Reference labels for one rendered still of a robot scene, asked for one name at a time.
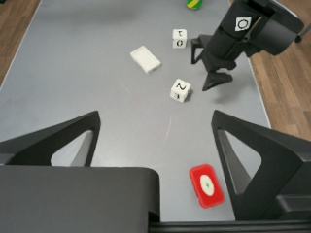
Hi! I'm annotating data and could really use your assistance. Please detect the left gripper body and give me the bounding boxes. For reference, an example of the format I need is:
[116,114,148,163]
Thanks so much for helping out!
[197,24,244,82]

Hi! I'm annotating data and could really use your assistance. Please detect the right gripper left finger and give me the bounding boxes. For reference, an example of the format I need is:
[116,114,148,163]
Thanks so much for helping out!
[0,111,101,166]

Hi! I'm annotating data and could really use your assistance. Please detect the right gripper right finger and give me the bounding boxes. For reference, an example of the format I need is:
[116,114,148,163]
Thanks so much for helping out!
[211,110,311,220]

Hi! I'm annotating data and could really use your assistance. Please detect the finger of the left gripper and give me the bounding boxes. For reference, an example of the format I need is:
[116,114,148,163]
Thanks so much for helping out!
[190,38,205,65]
[202,74,233,91]

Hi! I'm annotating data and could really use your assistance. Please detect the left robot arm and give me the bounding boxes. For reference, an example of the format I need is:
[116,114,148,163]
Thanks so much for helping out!
[221,0,304,60]

